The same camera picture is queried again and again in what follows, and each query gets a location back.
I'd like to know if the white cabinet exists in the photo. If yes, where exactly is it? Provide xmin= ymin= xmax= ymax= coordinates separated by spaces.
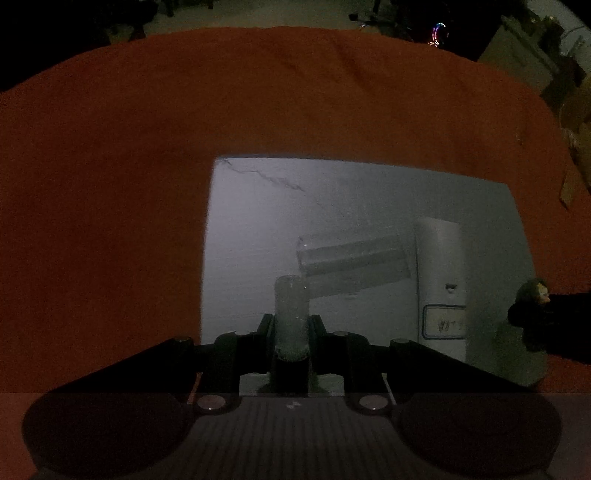
xmin=478 ymin=23 xmax=561 ymax=90

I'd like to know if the clear plastic case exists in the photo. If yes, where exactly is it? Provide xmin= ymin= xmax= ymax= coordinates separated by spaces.
xmin=297 ymin=234 xmax=416 ymax=296

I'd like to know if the white tube bottle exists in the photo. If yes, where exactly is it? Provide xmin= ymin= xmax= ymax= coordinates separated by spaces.
xmin=413 ymin=218 xmax=469 ymax=365

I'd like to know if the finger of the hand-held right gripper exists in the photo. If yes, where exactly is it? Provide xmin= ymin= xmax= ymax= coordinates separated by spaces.
xmin=508 ymin=292 xmax=591 ymax=358

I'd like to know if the orange blanket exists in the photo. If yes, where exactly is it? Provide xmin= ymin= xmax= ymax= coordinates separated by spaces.
xmin=0 ymin=25 xmax=591 ymax=480

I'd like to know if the white box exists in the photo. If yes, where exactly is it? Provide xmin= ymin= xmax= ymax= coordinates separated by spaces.
xmin=199 ymin=157 xmax=550 ymax=398

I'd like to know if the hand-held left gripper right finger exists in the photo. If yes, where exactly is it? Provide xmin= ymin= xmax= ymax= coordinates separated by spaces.
xmin=309 ymin=315 xmax=536 ymax=411

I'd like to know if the small dark gold-patterned item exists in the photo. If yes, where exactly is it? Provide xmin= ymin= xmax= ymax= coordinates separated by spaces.
xmin=517 ymin=277 xmax=551 ymax=305

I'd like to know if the dark computer tower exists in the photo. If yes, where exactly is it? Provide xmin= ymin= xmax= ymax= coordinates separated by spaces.
xmin=427 ymin=21 xmax=451 ymax=49

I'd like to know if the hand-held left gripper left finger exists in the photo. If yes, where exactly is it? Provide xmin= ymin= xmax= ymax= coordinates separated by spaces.
xmin=44 ymin=314 xmax=275 ymax=414

